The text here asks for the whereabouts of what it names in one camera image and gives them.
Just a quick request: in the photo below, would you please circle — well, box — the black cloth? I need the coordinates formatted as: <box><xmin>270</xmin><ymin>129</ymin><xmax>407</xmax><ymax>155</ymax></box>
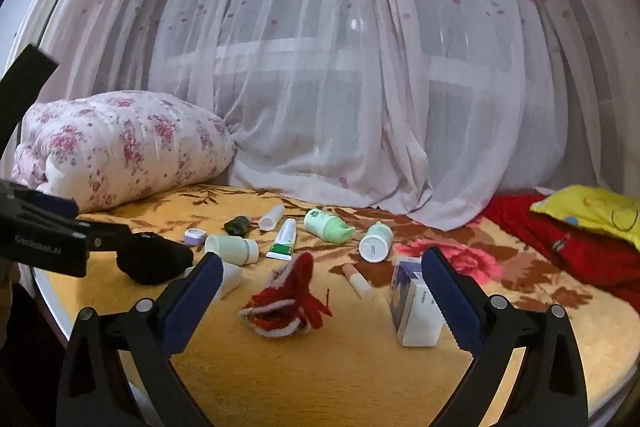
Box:
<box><xmin>116</xmin><ymin>232</ymin><xmax>194</xmax><ymax>285</ymax></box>

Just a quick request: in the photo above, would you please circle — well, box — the pale green jar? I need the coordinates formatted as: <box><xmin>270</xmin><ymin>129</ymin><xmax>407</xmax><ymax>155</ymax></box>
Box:
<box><xmin>204</xmin><ymin>234</ymin><xmax>259</xmax><ymax>265</ymax></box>

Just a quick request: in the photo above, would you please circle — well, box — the yellow printed pillow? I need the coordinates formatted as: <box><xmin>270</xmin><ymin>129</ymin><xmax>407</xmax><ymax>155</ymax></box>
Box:
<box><xmin>530</xmin><ymin>186</ymin><xmax>640</xmax><ymax>252</ymax></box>

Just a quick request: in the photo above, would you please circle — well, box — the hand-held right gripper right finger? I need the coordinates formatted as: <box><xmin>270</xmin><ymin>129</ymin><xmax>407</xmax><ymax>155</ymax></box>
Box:
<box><xmin>421</xmin><ymin>247</ymin><xmax>590</xmax><ymax>427</ymax></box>

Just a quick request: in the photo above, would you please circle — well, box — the sheer white petal-print curtain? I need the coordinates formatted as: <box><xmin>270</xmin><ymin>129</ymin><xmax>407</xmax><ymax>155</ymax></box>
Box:
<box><xmin>10</xmin><ymin>0</ymin><xmax>640</xmax><ymax>230</ymax></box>

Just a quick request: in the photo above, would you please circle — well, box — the pink floral folded quilt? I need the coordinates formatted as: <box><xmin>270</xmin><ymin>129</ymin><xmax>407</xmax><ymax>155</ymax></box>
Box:
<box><xmin>11</xmin><ymin>91</ymin><xmax>238</xmax><ymax>214</ymax></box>

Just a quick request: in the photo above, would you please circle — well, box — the small white tube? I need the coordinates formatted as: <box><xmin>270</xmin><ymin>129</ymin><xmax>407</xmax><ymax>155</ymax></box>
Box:
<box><xmin>258</xmin><ymin>205</ymin><xmax>286</xmax><ymax>230</ymax></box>

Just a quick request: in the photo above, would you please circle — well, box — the light green bottle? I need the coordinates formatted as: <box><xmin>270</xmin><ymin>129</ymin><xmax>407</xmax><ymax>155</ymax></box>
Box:
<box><xmin>303</xmin><ymin>208</ymin><xmax>356</xmax><ymax>244</ymax></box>

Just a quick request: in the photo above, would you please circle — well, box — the red blanket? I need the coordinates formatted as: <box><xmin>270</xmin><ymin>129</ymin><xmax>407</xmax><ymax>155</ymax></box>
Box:
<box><xmin>482</xmin><ymin>192</ymin><xmax>640</xmax><ymax>303</ymax></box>

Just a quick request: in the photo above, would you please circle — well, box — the dark green small bottle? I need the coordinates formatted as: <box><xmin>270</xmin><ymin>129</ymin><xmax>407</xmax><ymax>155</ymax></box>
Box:
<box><xmin>223</xmin><ymin>216</ymin><xmax>251</xmax><ymax>238</ymax></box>

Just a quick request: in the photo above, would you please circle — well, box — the black strap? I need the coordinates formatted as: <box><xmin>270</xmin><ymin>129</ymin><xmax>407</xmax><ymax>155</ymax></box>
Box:
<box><xmin>0</xmin><ymin>44</ymin><xmax>60</xmax><ymax>142</ymax></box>

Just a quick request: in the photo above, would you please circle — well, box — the pink lip balm stick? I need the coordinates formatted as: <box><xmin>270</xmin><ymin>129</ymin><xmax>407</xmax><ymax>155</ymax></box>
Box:
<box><xmin>343</xmin><ymin>263</ymin><xmax>374</xmax><ymax>299</ymax></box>

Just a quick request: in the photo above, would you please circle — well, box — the white and blue box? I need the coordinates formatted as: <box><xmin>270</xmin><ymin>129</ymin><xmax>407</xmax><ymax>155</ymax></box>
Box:
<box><xmin>389</xmin><ymin>257</ymin><xmax>446</xmax><ymax>348</ymax></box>

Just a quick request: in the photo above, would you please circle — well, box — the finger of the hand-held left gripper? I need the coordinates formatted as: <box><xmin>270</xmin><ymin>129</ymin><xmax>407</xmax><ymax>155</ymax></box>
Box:
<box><xmin>75</xmin><ymin>219</ymin><xmax>135</xmax><ymax>254</ymax></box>
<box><xmin>30</xmin><ymin>191</ymin><xmax>81</xmax><ymax>220</ymax></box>

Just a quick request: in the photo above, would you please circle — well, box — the red and white knit piece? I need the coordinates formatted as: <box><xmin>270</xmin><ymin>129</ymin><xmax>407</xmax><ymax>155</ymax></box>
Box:
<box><xmin>239</xmin><ymin>252</ymin><xmax>333</xmax><ymax>338</ymax></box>

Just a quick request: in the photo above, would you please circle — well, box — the white bottle with green cap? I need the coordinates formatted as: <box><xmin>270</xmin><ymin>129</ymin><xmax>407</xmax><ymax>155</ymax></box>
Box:
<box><xmin>359</xmin><ymin>222</ymin><xmax>394</xmax><ymax>264</ymax></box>

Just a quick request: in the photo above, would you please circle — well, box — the yellow floral blanket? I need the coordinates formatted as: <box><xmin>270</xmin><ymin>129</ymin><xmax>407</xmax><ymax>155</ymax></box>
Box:
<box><xmin>35</xmin><ymin>184</ymin><xmax>640</xmax><ymax>427</ymax></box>

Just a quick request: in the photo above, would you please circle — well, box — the white plastic container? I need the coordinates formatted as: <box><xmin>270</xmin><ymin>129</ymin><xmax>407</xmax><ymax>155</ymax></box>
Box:
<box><xmin>185</xmin><ymin>261</ymin><xmax>244</xmax><ymax>300</ymax></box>

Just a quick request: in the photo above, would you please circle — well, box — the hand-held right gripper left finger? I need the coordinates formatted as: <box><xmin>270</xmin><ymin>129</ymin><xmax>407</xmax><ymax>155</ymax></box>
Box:
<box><xmin>56</xmin><ymin>251</ymin><xmax>224</xmax><ymax>427</ymax></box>

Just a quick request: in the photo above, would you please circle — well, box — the green and white tube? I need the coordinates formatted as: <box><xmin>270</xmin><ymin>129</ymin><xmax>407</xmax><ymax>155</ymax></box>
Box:
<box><xmin>266</xmin><ymin>218</ymin><xmax>298</xmax><ymax>260</ymax></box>

